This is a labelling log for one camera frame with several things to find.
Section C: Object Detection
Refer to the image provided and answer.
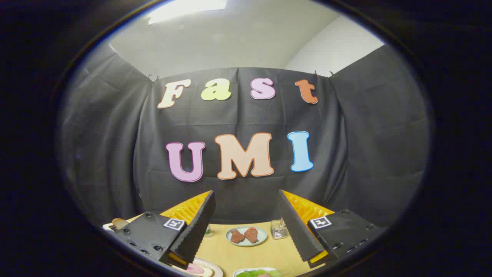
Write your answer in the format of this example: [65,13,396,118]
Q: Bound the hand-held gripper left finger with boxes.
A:
[115,190,216,270]

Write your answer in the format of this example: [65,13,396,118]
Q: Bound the clear glass cup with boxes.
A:
[270,218,289,240]

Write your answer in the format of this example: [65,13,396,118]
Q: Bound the green lettuce leaf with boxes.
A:
[236,270,283,277]

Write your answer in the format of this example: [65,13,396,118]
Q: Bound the beige oval plate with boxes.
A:
[171,257,224,277]

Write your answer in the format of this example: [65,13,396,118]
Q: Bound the pale green round plate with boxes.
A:
[226,226,268,247]

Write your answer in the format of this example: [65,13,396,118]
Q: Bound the black backdrop cloth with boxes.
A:
[58,43,430,227]

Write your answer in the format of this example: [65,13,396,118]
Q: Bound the white bread slice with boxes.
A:
[184,264,214,277]

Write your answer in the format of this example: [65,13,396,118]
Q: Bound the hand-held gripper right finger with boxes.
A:
[278,189,387,269]

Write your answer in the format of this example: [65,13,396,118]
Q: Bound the white oval plate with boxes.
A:
[233,267,289,277]

